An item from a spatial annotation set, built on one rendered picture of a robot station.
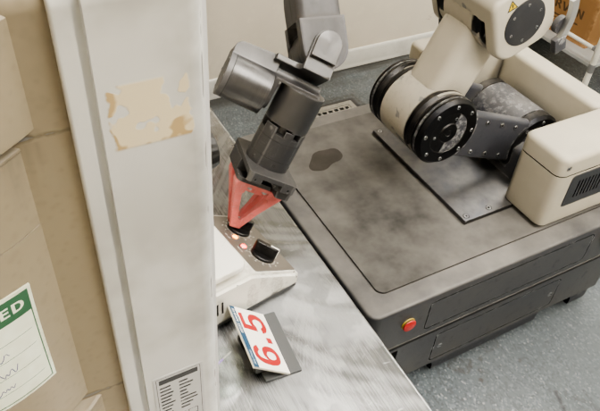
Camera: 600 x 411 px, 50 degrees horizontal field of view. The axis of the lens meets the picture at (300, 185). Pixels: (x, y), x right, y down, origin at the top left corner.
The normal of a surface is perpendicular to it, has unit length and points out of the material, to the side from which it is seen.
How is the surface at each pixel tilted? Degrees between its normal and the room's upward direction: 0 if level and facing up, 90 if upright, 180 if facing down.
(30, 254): 90
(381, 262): 0
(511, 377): 0
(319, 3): 50
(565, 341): 0
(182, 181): 90
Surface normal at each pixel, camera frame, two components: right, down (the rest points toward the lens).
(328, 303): 0.07, -0.75
